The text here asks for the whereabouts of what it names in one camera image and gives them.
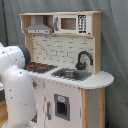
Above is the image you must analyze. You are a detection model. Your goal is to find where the white cabinet door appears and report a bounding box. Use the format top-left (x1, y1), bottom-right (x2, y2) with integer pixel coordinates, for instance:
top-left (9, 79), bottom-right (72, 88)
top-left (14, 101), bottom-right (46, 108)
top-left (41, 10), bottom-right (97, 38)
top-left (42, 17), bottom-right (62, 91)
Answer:
top-left (45, 81), bottom-right (82, 128)

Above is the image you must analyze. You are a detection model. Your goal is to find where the white microwave door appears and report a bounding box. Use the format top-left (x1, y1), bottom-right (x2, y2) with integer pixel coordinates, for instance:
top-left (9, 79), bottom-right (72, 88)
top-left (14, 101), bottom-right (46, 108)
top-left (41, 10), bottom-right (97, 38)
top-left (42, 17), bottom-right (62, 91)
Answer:
top-left (54, 14), bottom-right (92, 34)

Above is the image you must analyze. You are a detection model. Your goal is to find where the grey toy sink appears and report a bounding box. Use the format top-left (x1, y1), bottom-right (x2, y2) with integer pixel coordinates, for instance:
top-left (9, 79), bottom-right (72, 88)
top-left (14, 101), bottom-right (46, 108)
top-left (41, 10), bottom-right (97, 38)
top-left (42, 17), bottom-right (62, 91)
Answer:
top-left (52, 68), bottom-right (92, 81)

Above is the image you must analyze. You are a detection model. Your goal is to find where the black toy faucet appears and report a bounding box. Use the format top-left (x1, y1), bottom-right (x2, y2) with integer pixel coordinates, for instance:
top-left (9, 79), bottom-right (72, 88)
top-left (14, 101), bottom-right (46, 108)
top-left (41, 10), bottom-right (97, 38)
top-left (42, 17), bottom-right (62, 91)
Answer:
top-left (75, 51), bottom-right (93, 70)

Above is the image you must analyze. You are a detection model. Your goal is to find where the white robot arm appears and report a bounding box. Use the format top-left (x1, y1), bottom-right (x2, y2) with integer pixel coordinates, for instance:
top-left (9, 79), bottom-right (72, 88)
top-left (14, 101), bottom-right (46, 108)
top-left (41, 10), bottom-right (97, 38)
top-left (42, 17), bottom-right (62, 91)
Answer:
top-left (0, 43), bottom-right (36, 128)

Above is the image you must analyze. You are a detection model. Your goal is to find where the grey range hood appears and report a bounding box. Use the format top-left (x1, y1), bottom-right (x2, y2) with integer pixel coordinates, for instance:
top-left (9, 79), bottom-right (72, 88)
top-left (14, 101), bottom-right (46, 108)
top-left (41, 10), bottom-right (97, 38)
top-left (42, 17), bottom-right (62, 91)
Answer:
top-left (24, 16), bottom-right (52, 34)

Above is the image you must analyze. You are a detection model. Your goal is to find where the black toy stovetop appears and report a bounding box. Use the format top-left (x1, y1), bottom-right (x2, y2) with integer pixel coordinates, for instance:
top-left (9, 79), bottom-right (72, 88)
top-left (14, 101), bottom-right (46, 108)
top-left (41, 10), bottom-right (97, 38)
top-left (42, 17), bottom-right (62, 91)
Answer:
top-left (25, 62), bottom-right (55, 73)

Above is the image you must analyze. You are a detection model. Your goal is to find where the wooden toy kitchen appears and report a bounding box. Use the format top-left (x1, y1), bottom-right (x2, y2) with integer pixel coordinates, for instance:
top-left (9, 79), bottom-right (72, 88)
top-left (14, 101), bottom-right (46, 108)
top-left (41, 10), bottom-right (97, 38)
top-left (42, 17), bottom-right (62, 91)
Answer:
top-left (20, 11), bottom-right (114, 128)

